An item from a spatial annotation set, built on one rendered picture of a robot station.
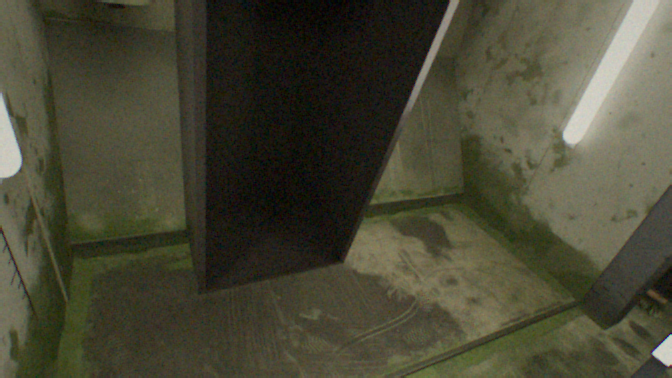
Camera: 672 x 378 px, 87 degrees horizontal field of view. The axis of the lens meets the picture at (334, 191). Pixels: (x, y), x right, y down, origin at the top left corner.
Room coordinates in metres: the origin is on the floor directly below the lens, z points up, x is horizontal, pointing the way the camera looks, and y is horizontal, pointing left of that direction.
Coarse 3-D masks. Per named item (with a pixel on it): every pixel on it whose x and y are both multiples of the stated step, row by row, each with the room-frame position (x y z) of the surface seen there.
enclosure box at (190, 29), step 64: (192, 0) 0.69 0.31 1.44; (256, 0) 1.11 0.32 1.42; (320, 0) 1.20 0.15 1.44; (384, 0) 1.26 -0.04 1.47; (448, 0) 1.02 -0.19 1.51; (192, 64) 0.72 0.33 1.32; (256, 64) 1.15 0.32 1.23; (320, 64) 1.27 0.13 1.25; (384, 64) 1.20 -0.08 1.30; (192, 128) 0.78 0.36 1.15; (256, 128) 1.21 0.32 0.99; (320, 128) 1.35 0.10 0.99; (384, 128) 1.13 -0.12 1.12; (192, 192) 0.86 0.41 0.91; (256, 192) 1.28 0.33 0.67; (320, 192) 1.44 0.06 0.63; (192, 256) 0.98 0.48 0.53; (256, 256) 1.09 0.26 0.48; (320, 256) 1.18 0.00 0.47
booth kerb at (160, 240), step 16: (464, 192) 2.64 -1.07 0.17; (368, 208) 2.16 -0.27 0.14; (384, 208) 2.24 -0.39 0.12; (400, 208) 2.32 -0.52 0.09; (416, 208) 2.40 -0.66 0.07; (96, 240) 1.31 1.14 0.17; (112, 240) 1.35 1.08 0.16; (128, 240) 1.38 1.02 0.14; (144, 240) 1.42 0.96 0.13; (160, 240) 1.46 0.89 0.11; (176, 240) 1.50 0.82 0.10; (80, 256) 1.27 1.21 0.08; (96, 256) 1.30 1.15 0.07
